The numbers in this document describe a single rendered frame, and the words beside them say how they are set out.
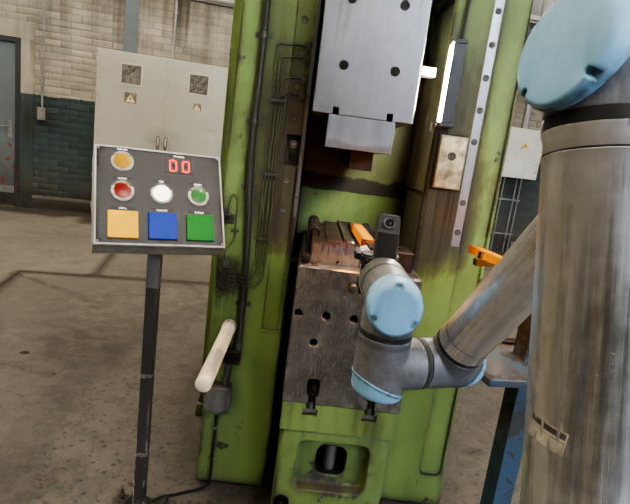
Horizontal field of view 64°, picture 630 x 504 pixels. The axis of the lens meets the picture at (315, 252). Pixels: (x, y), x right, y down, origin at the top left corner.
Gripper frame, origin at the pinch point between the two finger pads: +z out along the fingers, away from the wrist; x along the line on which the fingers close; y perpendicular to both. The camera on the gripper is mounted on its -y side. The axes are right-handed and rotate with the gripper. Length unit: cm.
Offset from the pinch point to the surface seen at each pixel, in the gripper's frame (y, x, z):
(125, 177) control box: -6, -64, 24
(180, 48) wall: -116, -205, 605
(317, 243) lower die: 9.2, -11.0, 41.5
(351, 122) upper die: -28, -5, 42
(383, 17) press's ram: -58, 0, 43
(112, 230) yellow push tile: 7, -64, 15
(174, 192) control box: -3, -52, 28
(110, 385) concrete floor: 108, -101, 117
